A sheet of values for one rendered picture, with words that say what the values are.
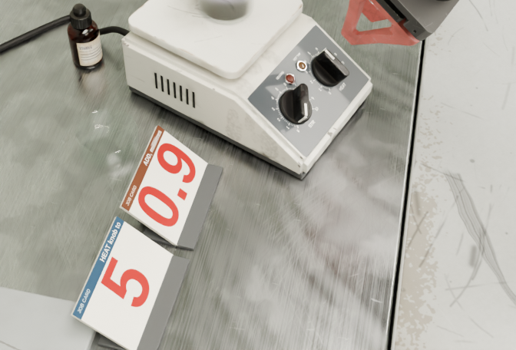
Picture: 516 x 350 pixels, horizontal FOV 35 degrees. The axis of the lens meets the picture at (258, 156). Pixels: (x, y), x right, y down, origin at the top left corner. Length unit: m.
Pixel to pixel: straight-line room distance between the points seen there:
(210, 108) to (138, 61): 0.08
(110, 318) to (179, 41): 0.25
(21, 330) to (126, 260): 0.09
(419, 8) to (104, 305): 0.32
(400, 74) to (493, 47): 0.11
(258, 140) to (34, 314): 0.24
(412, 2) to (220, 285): 0.27
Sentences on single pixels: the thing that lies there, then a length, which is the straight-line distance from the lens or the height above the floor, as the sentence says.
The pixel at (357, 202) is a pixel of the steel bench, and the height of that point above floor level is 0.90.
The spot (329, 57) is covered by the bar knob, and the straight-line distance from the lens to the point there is 0.74.
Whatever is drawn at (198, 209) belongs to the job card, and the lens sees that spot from 0.70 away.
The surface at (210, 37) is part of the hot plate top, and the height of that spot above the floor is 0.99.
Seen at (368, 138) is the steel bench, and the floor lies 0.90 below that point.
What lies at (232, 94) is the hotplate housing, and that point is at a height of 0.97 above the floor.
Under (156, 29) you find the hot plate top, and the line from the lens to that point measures 0.73.
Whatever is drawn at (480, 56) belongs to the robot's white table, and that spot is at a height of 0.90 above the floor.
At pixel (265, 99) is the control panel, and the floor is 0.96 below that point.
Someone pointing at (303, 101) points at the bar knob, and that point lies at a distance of 0.70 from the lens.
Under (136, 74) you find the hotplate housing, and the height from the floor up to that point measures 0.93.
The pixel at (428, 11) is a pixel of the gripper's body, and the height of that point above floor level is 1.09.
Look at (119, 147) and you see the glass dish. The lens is 0.75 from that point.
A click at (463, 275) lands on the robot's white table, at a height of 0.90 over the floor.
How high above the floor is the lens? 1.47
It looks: 50 degrees down
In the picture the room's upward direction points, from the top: 3 degrees clockwise
